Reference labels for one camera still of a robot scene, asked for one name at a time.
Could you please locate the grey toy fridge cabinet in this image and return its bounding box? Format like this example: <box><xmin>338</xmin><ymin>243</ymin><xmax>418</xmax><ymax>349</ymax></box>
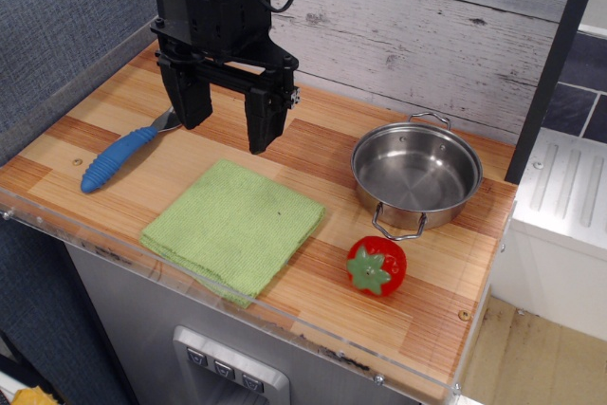
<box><xmin>68</xmin><ymin>246</ymin><xmax>460</xmax><ymax>404</ymax></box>

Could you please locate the red toy strawberry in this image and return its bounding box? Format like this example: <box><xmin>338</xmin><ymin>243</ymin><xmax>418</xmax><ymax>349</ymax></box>
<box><xmin>346</xmin><ymin>236</ymin><xmax>407</xmax><ymax>297</ymax></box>

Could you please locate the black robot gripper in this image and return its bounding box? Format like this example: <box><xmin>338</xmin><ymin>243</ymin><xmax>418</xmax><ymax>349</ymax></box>
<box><xmin>152</xmin><ymin>0</ymin><xmax>299</xmax><ymax>155</ymax></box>

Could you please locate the black vertical post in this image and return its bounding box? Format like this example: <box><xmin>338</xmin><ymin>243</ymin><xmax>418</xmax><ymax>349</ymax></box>
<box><xmin>505</xmin><ymin>0</ymin><xmax>589</xmax><ymax>184</ymax></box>

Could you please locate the white toy sink unit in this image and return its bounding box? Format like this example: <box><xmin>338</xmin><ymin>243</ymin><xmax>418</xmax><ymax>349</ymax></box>
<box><xmin>490</xmin><ymin>129</ymin><xmax>606</xmax><ymax>340</ymax></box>

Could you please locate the clear acrylic edge guard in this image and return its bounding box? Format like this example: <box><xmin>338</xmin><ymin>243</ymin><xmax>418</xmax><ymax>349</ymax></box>
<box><xmin>1</xmin><ymin>190</ymin><xmax>463</xmax><ymax>404</ymax></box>

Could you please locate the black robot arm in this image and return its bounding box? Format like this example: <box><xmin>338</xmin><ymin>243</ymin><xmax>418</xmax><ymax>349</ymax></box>
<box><xmin>151</xmin><ymin>0</ymin><xmax>300</xmax><ymax>154</ymax></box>

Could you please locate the stainless steel pot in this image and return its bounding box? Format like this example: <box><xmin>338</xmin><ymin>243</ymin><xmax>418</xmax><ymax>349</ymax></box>
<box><xmin>350</xmin><ymin>112</ymin><xmax>483</xmax><ymax>242</ymax></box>

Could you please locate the silver dispenser button panel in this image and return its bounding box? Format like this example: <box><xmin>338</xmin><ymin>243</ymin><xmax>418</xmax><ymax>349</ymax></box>
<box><xmin>173</xmin><ymin>325</ymin><xmax>291</xmax><ymax>404</ymax></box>

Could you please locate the yellow object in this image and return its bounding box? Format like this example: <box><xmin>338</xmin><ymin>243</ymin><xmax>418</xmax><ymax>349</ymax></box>
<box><xmin>10</xmin><ymin>387</ymin><xmax>59</xmax><ymax>405</ymax></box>

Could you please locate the blue handled spatula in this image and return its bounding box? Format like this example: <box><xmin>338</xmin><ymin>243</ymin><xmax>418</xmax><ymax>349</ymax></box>
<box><xmin>81</xmin><ymin>107</ymin><xmax>181</xmax><ymax>193</ymax></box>

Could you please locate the green folded cloth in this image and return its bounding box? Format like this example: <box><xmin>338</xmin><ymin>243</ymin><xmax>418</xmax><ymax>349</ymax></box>
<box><xmin>140</xmin><ymin>160</ymin><xmax>325</xmax><ymax>308</ymax></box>

